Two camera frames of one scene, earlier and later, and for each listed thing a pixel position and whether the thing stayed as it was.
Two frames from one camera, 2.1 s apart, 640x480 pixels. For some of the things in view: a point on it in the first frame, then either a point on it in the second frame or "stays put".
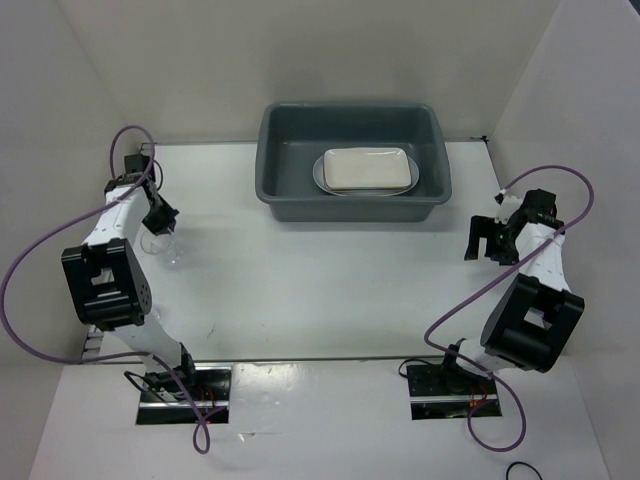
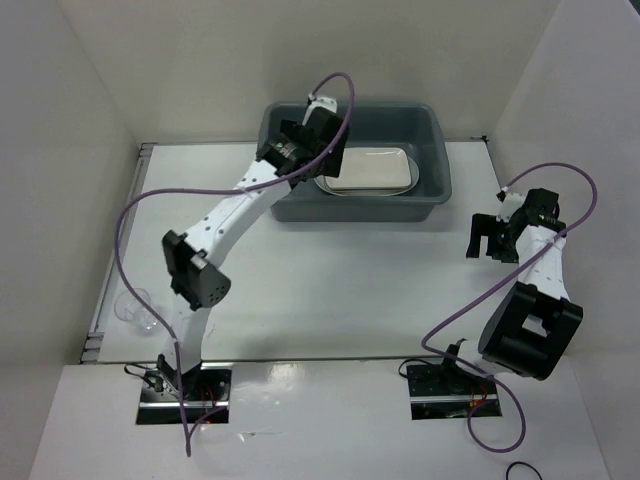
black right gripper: (484, 226) stays put
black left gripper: (165, 223) to (331, 165)
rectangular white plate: (366, 168) stays put
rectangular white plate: (402, 191) stays put
